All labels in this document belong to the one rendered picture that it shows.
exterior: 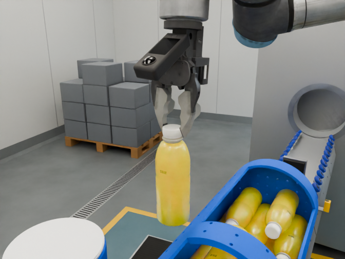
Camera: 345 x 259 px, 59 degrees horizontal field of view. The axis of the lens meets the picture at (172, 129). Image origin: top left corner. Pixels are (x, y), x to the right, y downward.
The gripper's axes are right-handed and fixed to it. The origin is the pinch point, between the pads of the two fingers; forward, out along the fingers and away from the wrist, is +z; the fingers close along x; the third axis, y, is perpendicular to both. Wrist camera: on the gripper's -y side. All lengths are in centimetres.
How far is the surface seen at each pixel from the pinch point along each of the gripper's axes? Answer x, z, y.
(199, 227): -5.1, 22.3, 5.0
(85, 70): 274, 16, 235
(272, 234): -16.5, 31.8, 27.1
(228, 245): -13.2, 21.3, 1.1
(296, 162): -12, 30, 87
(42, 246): 40, 41, -2
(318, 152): -16, 41, 145
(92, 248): 27.6, 40.9, 4.5
